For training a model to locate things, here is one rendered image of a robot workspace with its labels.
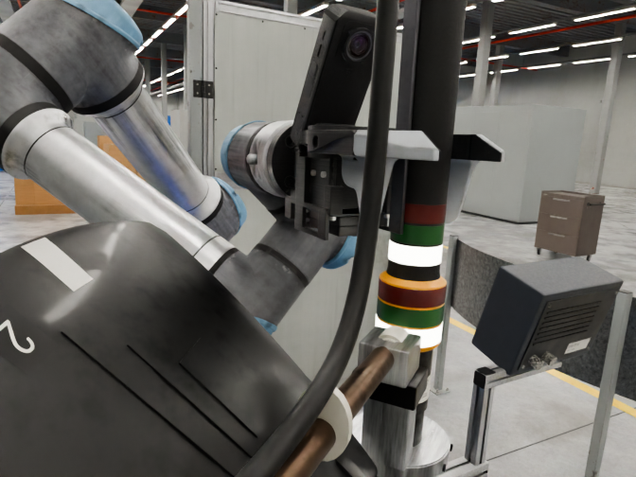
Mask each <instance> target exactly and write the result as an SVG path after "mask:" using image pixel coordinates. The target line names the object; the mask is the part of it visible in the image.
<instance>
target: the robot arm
mask: <svg viewBox="0 0 636 477"><path fill-rule="evenodd" d="M375 24H376V15H375V14H374V13H372V12H371V11H369V10H365V9H358V8H354V7H350V6H347V5H343V4H331V5H329V6H327V8H326V9H325V12H324V15H323V19H322V23H321V25H320V29H319V32H318V36H317V39H316V43H315V47H314V49H313V53H312V56H311V60H310V64H309V70H308V73H307V76H306V79H305V83H304V87H303V90H302V94H301V97H300V100H299V103H298V107H297V111H296V114H295V118H294V120H286V121H268V122H266V121H262V120H255V121H251V122H248V123H246V124H243V125H240V126H238V127H236V128H235V129H234V130H232V131H231V132H229V133H228V134H227V136H226V137H225V139H224V140H223V143H222V145H221V165H222V167H223V170H224V171H225V173H226V174H227V176H228V177H229V178H230V179H231V180H232V181H234V183H236V184H237V185H238V186H241V187H243V188H246V189H249V190H250V191H251V193H252V194H253V195H254V196H255V197H256V198H257V199H258V200H259V201H260V202H261V203H262V204H263V205H264V206H265V207H266V209H267V210H268V211H269V212H270V213H271V214H272V215H273V216H274V217H275V219H276V222H275V223H274V224H273V225H272V227H271V228H270V229H269V230H268V232H267V233H266V234H265V235H264V237H263V238H262V239H261V240H260V242H259V243H258V244H257V245H256V246H255V247H254V248H253V249H252V251H251V252H250V253H249V254H248V255H245V254H244V253H243V252H242V251H240V250H239V249H237V248H236V247H235V246H234V245H232V244H231V243H229V241H230V240H231V239H232V237H233V236H235V235H236V234H237V233H238V232H239V230H240V227H241V226H242V225H243V224H244V223H245V221H246V219H247V210H246V207H245V204H244V202H243V201H242V199H241V197H240V196H239V195H238V194H237V193H235V190H234V189H233V188H232V187H231V186H230V185H228V184H227V183H226V182H225V181H223V180H221V179H219V178H217V177H209V176H206V175H202V174H201V172H200V171H199V169H198V168H197V166H196V165H195V163H194V162H193V160H192V159H191V157H190V156H189V154H188V153H187V151H186V149H185V148H184V146H183V145H182V143H181V142H180V140H179V139H178V137H177V136H176V134H175V133H174V131H173V130H172V128H171V127H170V126H169V124H168V123H167V121H166V120H165V118H164V117H163V115H162V114H161V112H160V111H159V109H158V108H157V106H156V105H155V103H154V102H153V100H152V99H151V97H150V95H149V94H148V92H147V91H146V89H145V88H144V86H143V85H142V82H143V80H144V77H145V71H144V68H143V66H142V64H141V62H140V61H139V60H138V59H137V57H136V55H135V51H139V50H140V49H141V45H142V44H143V36H142V33H141V31H140V29H139V28H138V26H137V25H136V23H135V22H134V20H133V19H132V18H131V16H130V15H129V14H128V13H127V12H126V11H125V10H124V9H123V8H122V7H120V6H119V5H118V4H117V2H116V1H115V0H30V1H29V2H28V3H27V4H25V5H24V6H23V7H22V8H20V9H19V10H18V11H16V12H15V13H14V14H12V15H11V16H10V17H9V18H8V19H7V20H6V21H5V22H3V23H2V24H1V25H0V168H1V169H2V170H4V171H5V172H6V173H7V174H9V175H10V176H12V177H14V178H17V179H22V180H26V179H31V180H32V181H33V182H35V183H36V184H37V185H39V186H40V187H42V188H43V189H44V190H46V191H47V192H48V193H50V194H51V195H52V196H54V197H55V198H56V199H58V200H59V201H60V202H62V203H63V204H65V205H66V206H67V207H69V208H70V209H71V210H73V211H74V212H75V213H77V214H78V215H79V216H81V217H82V218H83V219H85V220H86V221H88V222H89V223H96V222H104V221H146V222H150V223H152V224H153V225H155V226H157V227H158V228H160V229H162V230H164V231H165V232H167V233H168V234H169V235H171V236H172V237H173V238H174V239H175V240H176V241H178V242H179V243H180V244H181V245H182V246H183V247H184V248H185V249H186V250H187V251H189V252H190V253H191V254H192V255H193V256H194V257H195V258H196V259H197V260H198V261H199V262H200V263H202V264H203V265H204V267H205V268H206V269H207V270H208V271H209V272H210V273H212V274H213V275H214V276H215V277H216V278H217V279H218V280H219V281H220V282H221V283H222V285H223V286H224V287H225V288H226V289H227V290H228V291H230V292H231V293H232V294H233V295H234V296H235V297H236V298H237V299H238V300H239V302H240V303H241V304H242V305H243V306H244V307H245V308H246V309H247V310H248V311H249V312H250V313H251V314H252V315H253V316H254V317H255V318H256V319H257V320H258V321H259V322H260V324H261V325H262V326H263V327H264V328H265V329H266V330H267V331H268V332H269V333H270V335H272V333H273V332H275V331H276V330H277V326H278V324H279V323H280V322H281V320H282V319H283V318H284V316H285V315H286V313H287V312H288V311H289V309H290V308H291V307H292V305H293V304H294V302H295V301H296V300H297V298H298V297H299V296H300V294H301V293H302V291H303V290H304V289H305V287H306V286H308V285H309V283H310V282H311V280H312V279H313V278H314V276H316V275H317V273H318V272H319V271H320V269H321V268H322V267H324V268H326V269H330V270H332V269H337V268H340V267H343V266H344V265H345V264H347V263H348V261H349V259H350V258H352V257H354V254H355V246H356V239H357V232H358V224H359V216H360V208H361V198H362V180H363V171H364V160H365V149H366V137H367V127H360V126H356V125H355V124H356V121H357V118H358V116H359V113H360V110H361V107H362V104H363V101H364V98H365V95H366V92H367V90H368V87H369V84H370V81H371V77H372V63H373V51H374V38H375ZM71 110H72V111H73V112H74V113H75V114H77V115H82V116H91V117H92V118H93V119H94V120H95V121H96V123H97V124H98V125H99V127H100V128H101V129H102V130H103V131H104V132H105V133H106V134H107V135H108V136H109V138H110V139H111V140H112V141H113V142H114V144H115V145H116V146H117V147H118V149H119V150H120V151H121V152H122V153H123V155H124V156H125V157H126V158H127V159H128V161H129V162H130V163H131V164H132V166H133V167H134V168H135V169H136V170H137V172H138V173H139V174H140V175H141V176H142V178H143V179H144V180H145V181H146V182H145V181H144V180H142V179H141V178H140V177H138V176H137V175H135V174H134V173H133V172H131V171H130V170H129V169H127V168H125V167H124V166H123V165H121V164H120V163H119V162H117V161H116V160H115V159H114V158H113V157H111V156H110V155H109V154H107V153H106V152H104V151H103V150H101V149H100V148H99V147H97V146H96V145H94V144H93V143H92V142H90V141H89V140H88V139H86V138H85V137H83V136H82V135H81V134H79V133H78V132H76V131H75V130H74V124H73V121H72V119H71V117H70V116H69V115H68V113H69V112H70V111H71ZM504 156H505V153H504V150H502V149H501V148H500V147H498V146H497V145H495V144H494V143H493V142H491V141H490V140H489V139H487V138H486V137H484V136H483V135H482V134H454V135H453V141H452V151H451V159H450V178H449V187H448V197H447V211H446V219H445V223H452V222H454V221H456V219H457V218H458V217H459V215H460V212H461V209H462V206H463V203H464V200H465V198H466V194H467V191H468V186H469V183H470V180H471V177H472V174H473V170H474V169H475V167H476V166H477V164H478V163H479V162H480V161H488V162H504ZM440 158H441V150H440V149H439V148H438V147H437V146H436V145H435V144H434V142H433V141H432V140H431V139H430V137H429V136H428V135H427V134H425V133H424V132H423V131H396V128H389V134H388V145H387V155H386V166H385V175H384V185H383V194H382V203H381V211H380V227H379V229H382V230H385V231H389V226H388V225H387V222H388V218H389V217H390V203H391V190H392V177H393V165H394V163H395V162H396V160H398V159H410V160H427V161H440ZM389 232H390V231H389Z"/></svg>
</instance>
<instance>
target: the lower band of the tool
mask: <svg viewBox="0 0 636 477"><path fill-rule="evenodd" d="M380 280H381V281H382V282H384V283H386V284H389V285H391V286H395V287H399V288H403V289H409V290H422V291H426V290H437V289H441V288H443V287H445V286H446V285H447V281H446V279H445V278H443V277H442V276H441V275H440V278H439V279H437V280H434V281H424V282H422V281H409V280H403V279H399V278H395V277H392V276H391V275H389V274H388V273H387V272H386V271H384V272H382V273H381V274H380ZM378 297H379V296H378ZM379 300H380V301H381V302H383V303H385V304H387V305H390V306H393V307H396V308H401V309H412V310H430V309H439V308H441V307H443V306H444V304H445V303H444V304H443V305H441V306H439V307H435V308H428V309H415V308H406V307H401V306H397V305H393V304H390V303H388V302H385V301H383V300H382V299H380V298H379ZM377 317H378V315H377ZM378 319H379V320H381V319H380V318H379V317H378ZM381 321H382V322H383V323H384V324H387V325H389V326H392V327H393V326H395V327H399V326H396V325H392V324H389V323H387V322H385V321H383V320H381ZM441 325H442V323H441V324H440V325H438V326H436V327H427V328H411V327H402V328H404V329H410V330H427V329H433V328H437V327H440V326H441ZM439 345H440V342H439V343H438V344H436V345H433V346H429V347H420V352H427V351H430V350H433V349H435V348H436V347H438V346H439Z"/></svg>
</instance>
